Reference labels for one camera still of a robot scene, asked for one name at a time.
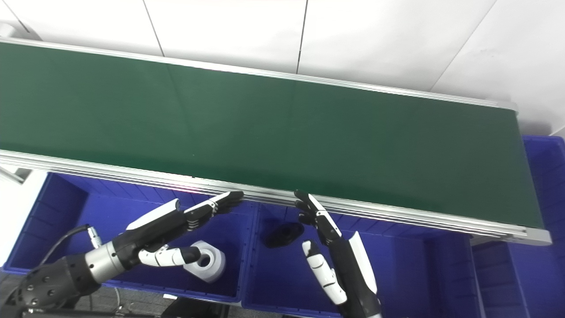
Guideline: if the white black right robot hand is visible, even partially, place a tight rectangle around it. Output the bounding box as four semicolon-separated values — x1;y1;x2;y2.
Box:
294;190;383;318

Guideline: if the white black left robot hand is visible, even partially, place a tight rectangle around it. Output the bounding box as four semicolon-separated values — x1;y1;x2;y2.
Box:
113;191;245;270

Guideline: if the blue plastic bin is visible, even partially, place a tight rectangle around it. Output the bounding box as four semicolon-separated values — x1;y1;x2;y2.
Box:
241;202;484;318
2;172;259;304
470;135;565;318

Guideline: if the green conveyor belt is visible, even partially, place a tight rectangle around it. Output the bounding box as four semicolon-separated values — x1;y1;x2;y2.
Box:
0;42;544;230
0;37;553;246

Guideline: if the white round plastic part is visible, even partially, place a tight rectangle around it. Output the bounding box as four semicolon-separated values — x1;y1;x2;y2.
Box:
183;240;227;284

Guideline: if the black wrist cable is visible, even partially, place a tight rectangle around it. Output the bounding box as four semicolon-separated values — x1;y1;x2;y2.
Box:
37;224;103;271

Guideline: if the black plastic part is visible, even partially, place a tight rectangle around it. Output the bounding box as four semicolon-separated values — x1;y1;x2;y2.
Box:
264;222;305;249

